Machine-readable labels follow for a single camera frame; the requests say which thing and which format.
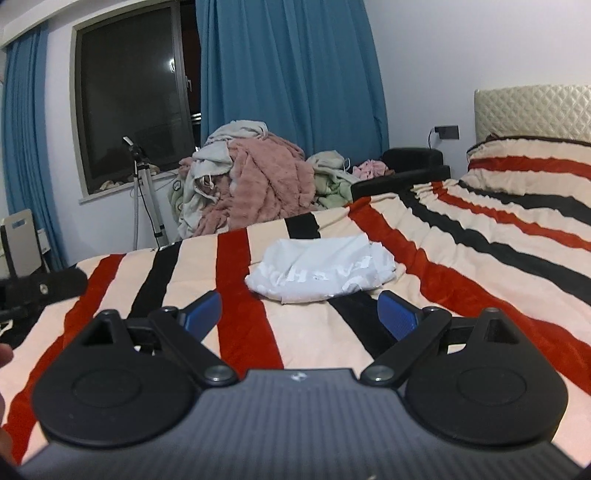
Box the white t-shirt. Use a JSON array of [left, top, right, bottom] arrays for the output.
[[245, 234, 398, 305]]

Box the pink fluffy blanket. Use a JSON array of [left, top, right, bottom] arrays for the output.
[[180, 133, 318, 238]]

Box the narrow blue curtain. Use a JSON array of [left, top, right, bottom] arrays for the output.
[[0, 23, 70, 273]]

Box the grey white cloth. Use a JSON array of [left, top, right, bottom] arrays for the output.
[[191, 120, 271, 185]]

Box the dark window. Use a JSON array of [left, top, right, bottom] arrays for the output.
[[71, 0, 204, 197]]

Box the pale green printed cloth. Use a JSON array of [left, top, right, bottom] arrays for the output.
[[167, 172, 204, 239]]

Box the silver tripod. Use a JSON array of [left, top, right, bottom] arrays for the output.
[[121, 136, 170, 251]]

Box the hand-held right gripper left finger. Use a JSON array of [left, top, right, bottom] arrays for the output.
[[68, 291, 238, 387]]

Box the wide blue curtain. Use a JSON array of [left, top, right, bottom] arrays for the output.
[[196, 0, 389, 160]]

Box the red black striped blanket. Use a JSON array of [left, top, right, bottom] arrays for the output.
[[0, 178, 591, 467]]

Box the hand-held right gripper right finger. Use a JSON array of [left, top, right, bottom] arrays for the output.
[[360, 290, 533, 387]]

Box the light green cloth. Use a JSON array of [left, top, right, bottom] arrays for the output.
[[306, 150, 366, 212]]

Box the white folding chair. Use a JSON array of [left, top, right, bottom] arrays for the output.
[[0, 209, 49, 278]]

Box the cream quilted headboard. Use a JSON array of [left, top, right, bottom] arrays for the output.
[[474, 84, 591, 144]]

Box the small pink garment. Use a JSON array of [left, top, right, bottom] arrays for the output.
[[353, 159, 394, 180]]

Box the black armchair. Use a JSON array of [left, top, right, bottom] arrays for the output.
[[351, 148, 452, 202]]

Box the striped pillow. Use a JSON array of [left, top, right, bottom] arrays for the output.
[[465, 134, 591, 200]]

